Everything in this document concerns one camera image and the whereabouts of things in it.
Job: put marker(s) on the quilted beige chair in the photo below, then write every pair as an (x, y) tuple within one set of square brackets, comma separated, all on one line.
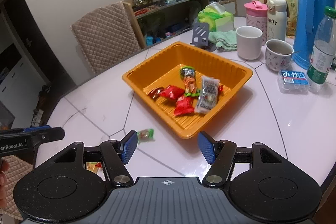
[(105, 36), (18, 168)]

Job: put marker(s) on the patterned mug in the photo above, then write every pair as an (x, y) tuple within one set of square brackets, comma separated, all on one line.
[(278, 54)]

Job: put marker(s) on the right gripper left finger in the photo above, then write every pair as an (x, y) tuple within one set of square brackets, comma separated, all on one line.
[(124, 149)]

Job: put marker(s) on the grey silver snack packet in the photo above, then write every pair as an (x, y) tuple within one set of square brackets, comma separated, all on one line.
[(208, 96)]

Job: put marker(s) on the white mug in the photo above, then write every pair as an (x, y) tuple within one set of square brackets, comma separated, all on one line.
[(249, 42)]

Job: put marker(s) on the red chip packet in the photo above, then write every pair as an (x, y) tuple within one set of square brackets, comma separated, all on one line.
[(172, 93)]

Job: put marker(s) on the person's left hand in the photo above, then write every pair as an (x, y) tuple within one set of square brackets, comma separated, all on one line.
[(3, 181)]

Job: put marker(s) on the blue thermos jug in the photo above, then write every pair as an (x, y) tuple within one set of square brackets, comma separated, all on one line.
[(309, 15)]

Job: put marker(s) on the small red packet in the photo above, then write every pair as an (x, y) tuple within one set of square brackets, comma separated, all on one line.
[(184, 106)]

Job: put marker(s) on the small green candy packet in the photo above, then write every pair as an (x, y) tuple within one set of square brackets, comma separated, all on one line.
[(145, 135)]

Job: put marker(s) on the green cap water bottle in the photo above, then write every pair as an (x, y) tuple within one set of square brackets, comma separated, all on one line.
[(323, 51)]

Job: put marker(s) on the orange plastic tray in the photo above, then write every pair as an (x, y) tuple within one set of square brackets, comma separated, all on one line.
[(162, 70)]

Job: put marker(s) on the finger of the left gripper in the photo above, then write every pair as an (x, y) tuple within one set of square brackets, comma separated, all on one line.
[(25, 130), (47, 134)]

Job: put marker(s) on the green tube snack packet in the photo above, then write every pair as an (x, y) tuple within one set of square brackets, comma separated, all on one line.
[(188, 75)]

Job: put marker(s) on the clear toothpick box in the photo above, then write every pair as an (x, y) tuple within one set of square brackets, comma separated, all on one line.
[(292, 82)]

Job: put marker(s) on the tiny red candy packet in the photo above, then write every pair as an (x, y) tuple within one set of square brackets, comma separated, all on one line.
[(221, 90)]

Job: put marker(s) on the green tissue pack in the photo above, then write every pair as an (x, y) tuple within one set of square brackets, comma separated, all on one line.
[(218, 18)]

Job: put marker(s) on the green cloth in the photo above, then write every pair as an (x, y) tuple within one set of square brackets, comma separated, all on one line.
[(224, 41)]

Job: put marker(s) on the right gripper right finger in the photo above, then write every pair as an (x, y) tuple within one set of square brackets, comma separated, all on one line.
[(212, 149)]

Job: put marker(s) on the grey phone stand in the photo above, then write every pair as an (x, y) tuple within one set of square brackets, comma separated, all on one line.
[(200, 37)]

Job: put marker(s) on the white miffy bottle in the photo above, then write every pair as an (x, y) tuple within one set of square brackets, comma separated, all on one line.
[(277, 19)]

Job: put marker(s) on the dark red snack packet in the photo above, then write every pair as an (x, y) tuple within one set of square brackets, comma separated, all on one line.
[(155, 93)]

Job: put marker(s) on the yellow candy packet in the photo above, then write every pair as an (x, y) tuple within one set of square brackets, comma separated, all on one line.
[(94, 167)]

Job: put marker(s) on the wooden shelf unit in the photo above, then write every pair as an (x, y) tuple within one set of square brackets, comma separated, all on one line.
[(173, 18)]

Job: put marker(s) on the quilted beige chair near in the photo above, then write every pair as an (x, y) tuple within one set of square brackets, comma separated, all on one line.
[(18, 168)]

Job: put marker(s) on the pink lidded cup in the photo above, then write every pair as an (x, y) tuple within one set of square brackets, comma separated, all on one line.
[(256, 16)]

